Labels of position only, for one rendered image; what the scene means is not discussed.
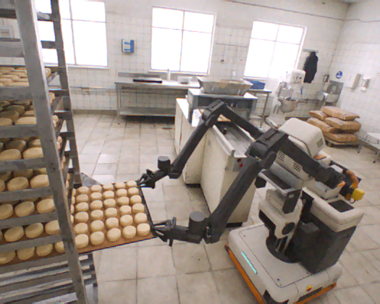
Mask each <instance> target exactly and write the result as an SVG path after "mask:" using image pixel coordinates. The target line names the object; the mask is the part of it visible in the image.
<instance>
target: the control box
mask: <svg viewBox="0 0 380 304"><path fill-rule="evenodd" d="M246 158H247V156H234V158H233V161H232V168H231V170H232V172H239V171H240V170H241V168H240V165H241V164H242V165H243V164H244V163H245V160H246ZM238 159H241V161H237V160H238Z"/></svg>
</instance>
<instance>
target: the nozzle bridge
mask: <svg viewBox="0 0 380 304"><path fill-rule="evenodd" d="M212 98H213V100H212ZM218 98H219V100H220V101H222V102H223V100H224V103H226V101H227V105H228V107H229V108H231V107H230V106H231V103H232V101H233V104H234V105H233V107H232V108H231V109H233V110H234V111H243V113H242V117H243V118H244V119H246V120H247V121H249V117H250V113H255V112H256V105H257V102H258V98H256V97H255V96H252V95H250V94H249V93H246V94H245V95H244V96H231V95H219V94H207V93H203V91H202V90H201V89H188V91H187V103H188V110H187V120H188V122H190V123H193V112H194V110H197V109H206V108H207V107H208V106H209V103H210V101H211V100H212V103H213V102H215V101H216V100H218ZM234 99H235V102H234ZM228 101H229V103H228ZM237 102H238V107H237V108H235V107H236V103H237ZM212 103H211V104H212ZM239 103H240V105H239Z"/></svg>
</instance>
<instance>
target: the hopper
mask: <svg viewBox="0 0 380 304"><path fill-rule="evenodd" d="M197 79H198V82H199V86H200V89H201V90H202V91H203V93H207V94H219V95H231V96H244V95H245V94H246V93H247V92H248V90H249V89H250V88H251V86H252V85H253V84H250V83H247V82H246V81H244V80H230V79H221V78H211V77H197ZM217 81H219V82H220V83H219V82H217ZM229 82H238V83H229Z"/></svg>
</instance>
